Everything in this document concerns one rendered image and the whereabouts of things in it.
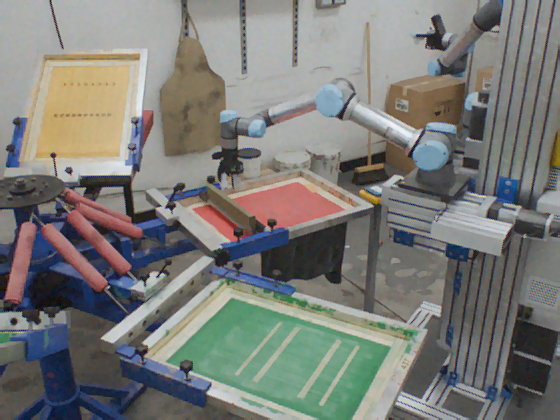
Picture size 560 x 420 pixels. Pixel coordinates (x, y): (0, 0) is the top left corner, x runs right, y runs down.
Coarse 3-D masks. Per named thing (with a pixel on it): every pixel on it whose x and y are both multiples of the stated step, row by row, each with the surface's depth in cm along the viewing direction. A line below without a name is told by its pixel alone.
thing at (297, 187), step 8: (288, 184) 318; (296, 184) 318; (256, 192) 309; (264, 192) 309; (272, 192) 309; (296, 192) 309; (304, 192) 309; (312, 192) 309; (240, 200) 301; (200, 208) 292; (208, 208) 292; (248, 208) 292; (200, 216) 285; (208, 216) 285; (216, 216) 285; (224, 216) 285
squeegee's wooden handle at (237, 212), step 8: (208, 192) 291; (216, 192) 284; (216, 200) 285; (224, 200) 278; (232, 200) 276; (224, 208) 280; (232, 208) 273; (240, 208) 268; (232, 216) 274; (240, 216) 268; (248, 216) 261; (248, 224) 263
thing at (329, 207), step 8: (312, 200) 301; (320, 200) 301; (328, 200) 300; (328, 208) 292; (336, 208) 292; (256, 216) 285; (264, 216) 285; (312, 216) 285; (320, 216) 285; (216, 224) 277; (224, 224) 277; (232, 224) 277; (280, 224) 277; (288, 224) 277; (296, 224) 277; (224, 232) 270; (232, 232) 270; (232, 240) 264
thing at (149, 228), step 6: (144, 222) 260; (150, 222) 260; (156, 222) 260; (162, 222) 260; (144, 228) 255; (150, 228) 256; (156, 228) 258; (168, 228) 261; (174, 228) 263; (144, 234) 256; (150, 234) 257; (156, 234) 259
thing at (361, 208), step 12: (300, 168) 329; (252, 180) 314; (264, 180) 316; (276, 180) 320; (312, 180) 319; (324, 180) 314; (228, 192) 306; (336, 192) 303; (348, 192) 300; (180, 204) 288; (360, 204) 289; (192, 216) 277; (324, 216) 277; (336, 216) 277; (348, 216) 280; (360, 216) 284; (204, 228) 266; (288, 228) 266; (300, 228) 267; (312, 228) 270; (324, 228) 274; (216, 240) 257
